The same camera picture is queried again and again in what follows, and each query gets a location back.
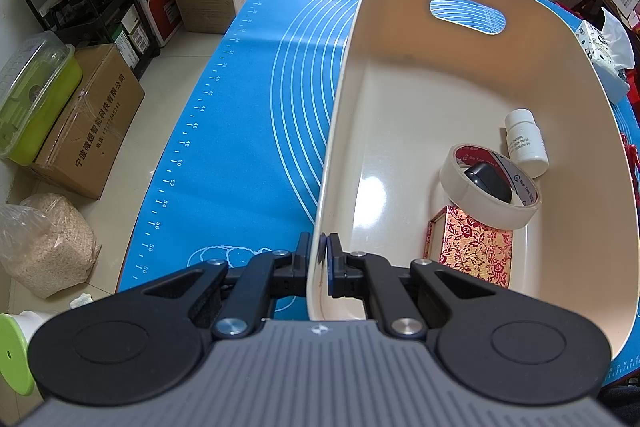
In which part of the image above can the black oval gadget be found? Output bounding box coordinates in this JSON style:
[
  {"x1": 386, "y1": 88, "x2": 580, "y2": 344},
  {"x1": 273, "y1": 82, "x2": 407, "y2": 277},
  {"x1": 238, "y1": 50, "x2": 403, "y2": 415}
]
[{"x1": 464, "y1": 162, "x2": 513, "y2": 206}]

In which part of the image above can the red floral patterned box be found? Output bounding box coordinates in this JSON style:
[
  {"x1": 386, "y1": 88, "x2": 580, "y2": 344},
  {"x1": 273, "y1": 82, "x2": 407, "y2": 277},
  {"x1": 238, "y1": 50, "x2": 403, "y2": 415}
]
[{"x1": 424, "y1": 205, "x2": 516, "y2": 290}]

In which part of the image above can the white tape roll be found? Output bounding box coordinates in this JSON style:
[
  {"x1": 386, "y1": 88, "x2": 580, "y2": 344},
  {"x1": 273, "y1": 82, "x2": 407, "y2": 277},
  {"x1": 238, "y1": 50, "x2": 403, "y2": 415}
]
[{"x1": 439, "y1": 143, "x2": 542, "y2": 230}]

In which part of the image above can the white tissue box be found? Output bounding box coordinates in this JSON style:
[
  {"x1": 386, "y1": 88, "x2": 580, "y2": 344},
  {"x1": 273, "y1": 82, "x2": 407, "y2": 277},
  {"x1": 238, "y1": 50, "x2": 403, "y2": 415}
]
[{"x1": 575, "y1": 7, "x2": 637, "y2": 104}]

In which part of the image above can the white stool with green top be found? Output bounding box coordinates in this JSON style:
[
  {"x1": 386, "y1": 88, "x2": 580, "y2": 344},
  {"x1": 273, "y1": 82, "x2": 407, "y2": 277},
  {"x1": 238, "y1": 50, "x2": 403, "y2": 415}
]
[{"x1": 0, "y1": 312, "x2": 56, "y2": 398}]

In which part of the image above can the white pill bottle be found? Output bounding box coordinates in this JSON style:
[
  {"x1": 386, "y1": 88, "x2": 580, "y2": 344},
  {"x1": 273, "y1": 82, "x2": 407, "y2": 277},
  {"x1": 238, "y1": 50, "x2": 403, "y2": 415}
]
[{"x1": 503, "y1": 108, "x2": 550, "y2": 179}]

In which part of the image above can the red plastic tool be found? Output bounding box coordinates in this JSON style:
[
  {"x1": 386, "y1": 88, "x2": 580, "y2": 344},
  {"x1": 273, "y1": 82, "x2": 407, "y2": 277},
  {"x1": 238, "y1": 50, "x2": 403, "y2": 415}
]
[{"x1": 619, "y1": 132, "x2": 640, "y2": 168}]

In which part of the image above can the brown printed cardboard box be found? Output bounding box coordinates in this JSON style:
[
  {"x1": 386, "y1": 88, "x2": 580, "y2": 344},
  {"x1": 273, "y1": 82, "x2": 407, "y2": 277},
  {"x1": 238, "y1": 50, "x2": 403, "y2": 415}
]
[{"x1": 22, "y1": 44, "x2": 146, "y2": 200}]

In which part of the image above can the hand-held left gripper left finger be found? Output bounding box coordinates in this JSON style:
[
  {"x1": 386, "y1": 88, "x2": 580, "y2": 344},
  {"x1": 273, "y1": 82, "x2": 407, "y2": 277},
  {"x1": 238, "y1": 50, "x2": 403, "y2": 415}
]
[{"x1": 142, "y1": 232, "x2": 313, "y2": 340}]

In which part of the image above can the blue silicone baking mat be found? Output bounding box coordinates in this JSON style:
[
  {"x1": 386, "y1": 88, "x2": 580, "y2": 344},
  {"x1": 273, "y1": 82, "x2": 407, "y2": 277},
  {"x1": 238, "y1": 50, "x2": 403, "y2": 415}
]
[{"x1": 116, "y1": 0, "x2": 640, "y2": 390}]

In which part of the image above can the green container with clear lid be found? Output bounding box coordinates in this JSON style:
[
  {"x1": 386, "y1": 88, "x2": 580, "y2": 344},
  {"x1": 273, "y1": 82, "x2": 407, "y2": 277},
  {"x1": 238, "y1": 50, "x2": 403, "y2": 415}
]
[{"x1": 0, "y1": 32, "x2": 83, "y2": 166}]

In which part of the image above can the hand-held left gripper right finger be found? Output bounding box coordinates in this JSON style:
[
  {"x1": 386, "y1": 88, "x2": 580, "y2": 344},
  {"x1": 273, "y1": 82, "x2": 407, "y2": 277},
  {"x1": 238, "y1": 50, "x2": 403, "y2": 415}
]
[{"x1": 320, "y1": 232, "x2": 502, "y2": 339}]

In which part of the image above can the beige plastic storage bin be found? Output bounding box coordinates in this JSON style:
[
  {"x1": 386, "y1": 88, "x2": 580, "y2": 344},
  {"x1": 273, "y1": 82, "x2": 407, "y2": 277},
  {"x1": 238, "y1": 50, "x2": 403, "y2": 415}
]
[{"x1": 306, "y1": 0, "x2": 640, "y2": 365}]

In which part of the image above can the clear bag of grain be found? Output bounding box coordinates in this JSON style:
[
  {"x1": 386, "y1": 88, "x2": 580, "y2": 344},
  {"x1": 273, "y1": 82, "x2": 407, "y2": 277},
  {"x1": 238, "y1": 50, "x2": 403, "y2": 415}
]
[{"x1": 0, "y1": 193, "x2": 101, "y2": 299}]

